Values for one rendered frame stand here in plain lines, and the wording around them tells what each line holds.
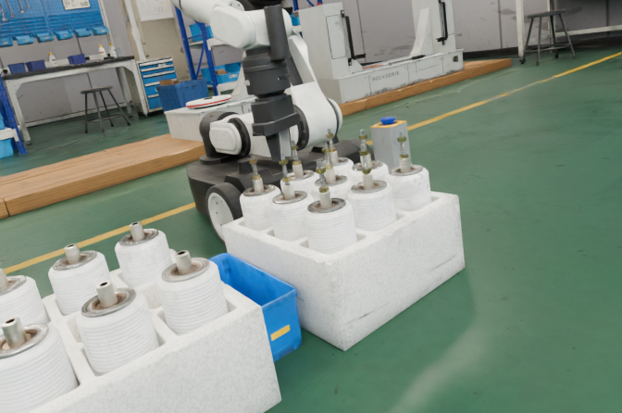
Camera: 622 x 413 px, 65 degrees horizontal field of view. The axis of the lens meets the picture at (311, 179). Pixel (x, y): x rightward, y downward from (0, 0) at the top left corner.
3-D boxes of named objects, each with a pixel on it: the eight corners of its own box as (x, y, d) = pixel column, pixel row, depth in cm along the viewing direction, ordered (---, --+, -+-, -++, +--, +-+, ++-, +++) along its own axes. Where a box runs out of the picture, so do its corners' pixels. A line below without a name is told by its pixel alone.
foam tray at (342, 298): (236, 293, 121) (220, 225, 116) (349, 235, 144) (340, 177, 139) (344, 352, 91) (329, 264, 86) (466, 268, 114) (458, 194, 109)
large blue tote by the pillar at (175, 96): (162, 118, 567) (154, 86, 557) (193, 111, 592) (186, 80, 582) (182, 118, 530) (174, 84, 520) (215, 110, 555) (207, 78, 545)
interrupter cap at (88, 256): (50, 265, 90) (48, 261, 90) (93, 250, 94) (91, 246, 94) (57, 276, 84) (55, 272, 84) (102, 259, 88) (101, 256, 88)
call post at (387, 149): (384, 233, 141) (369, 127, 132) (400, 225, 145) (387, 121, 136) (404, 238, 135) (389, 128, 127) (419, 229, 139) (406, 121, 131)
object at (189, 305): (173, 370, 83) (146, 274, 78) (224, 344, 88) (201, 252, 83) (196, 397, 75) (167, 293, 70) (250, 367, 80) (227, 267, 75)
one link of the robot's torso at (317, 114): (286, 161, 148) (219, 36, 157) (330, 146, 157) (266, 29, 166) (307, 137, 135) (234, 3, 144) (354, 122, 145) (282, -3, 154)
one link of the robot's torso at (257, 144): (214, 122, 176) (285, 103, 137) (260, 110, 187) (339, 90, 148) (225, 164, 178) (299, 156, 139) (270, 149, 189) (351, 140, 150)
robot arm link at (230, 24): (244, 54, 91) (201, 32, 98) (279, 47, 96) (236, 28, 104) (246, 18, 87) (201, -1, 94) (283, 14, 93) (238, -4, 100)
